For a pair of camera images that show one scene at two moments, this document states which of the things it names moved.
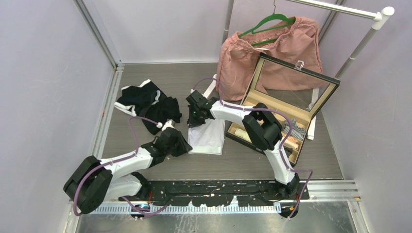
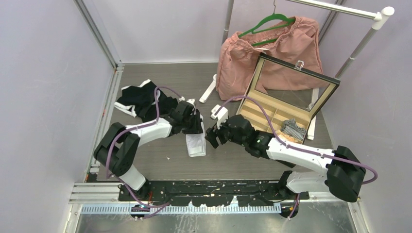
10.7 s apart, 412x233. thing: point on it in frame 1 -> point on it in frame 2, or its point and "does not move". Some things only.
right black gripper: [192, 122] -> [213, 132]
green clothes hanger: [273, 17] does not move
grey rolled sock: [297, 131] does not move
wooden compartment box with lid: [293, 93] does not move
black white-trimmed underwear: [145, 100] does not move
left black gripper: [184, 146] -> [196, 128]
